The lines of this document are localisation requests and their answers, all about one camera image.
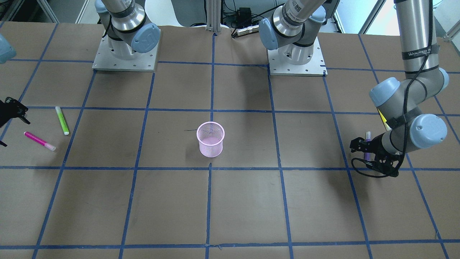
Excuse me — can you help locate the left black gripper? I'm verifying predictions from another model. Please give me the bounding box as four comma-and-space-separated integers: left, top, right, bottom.
350, 137, 403, 166

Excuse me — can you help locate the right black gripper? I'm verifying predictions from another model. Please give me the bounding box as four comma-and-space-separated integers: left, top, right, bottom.
0, 97, 31, 127

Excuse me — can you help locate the purple pen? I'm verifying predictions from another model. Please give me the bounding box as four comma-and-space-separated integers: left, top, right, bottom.
363, 131, 372, 161

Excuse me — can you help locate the pink pen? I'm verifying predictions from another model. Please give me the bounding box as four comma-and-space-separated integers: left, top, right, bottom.
24, 131, 56, 151

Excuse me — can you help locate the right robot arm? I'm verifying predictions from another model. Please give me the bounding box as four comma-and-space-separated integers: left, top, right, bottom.
1, 0, 161, 127

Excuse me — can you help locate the pink mesh cup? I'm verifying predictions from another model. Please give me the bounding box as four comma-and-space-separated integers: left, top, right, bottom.
197, 122, 225, 158

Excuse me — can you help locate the yellow pen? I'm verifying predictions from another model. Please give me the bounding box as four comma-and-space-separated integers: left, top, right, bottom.
377, 109, 392, 131

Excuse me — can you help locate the green pen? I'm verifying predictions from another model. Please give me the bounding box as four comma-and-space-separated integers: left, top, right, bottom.
55, 106, 70, 136

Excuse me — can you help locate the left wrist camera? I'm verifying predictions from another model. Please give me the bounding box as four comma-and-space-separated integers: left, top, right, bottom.
364, 155, 402, 178

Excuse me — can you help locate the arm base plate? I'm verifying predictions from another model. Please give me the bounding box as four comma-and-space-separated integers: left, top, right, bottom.
267, 38, 328, 77
92, 35, 160, 72

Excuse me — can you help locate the aluminium frame post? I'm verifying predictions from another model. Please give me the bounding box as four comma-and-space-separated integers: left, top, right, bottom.
205, 0, 222, 35

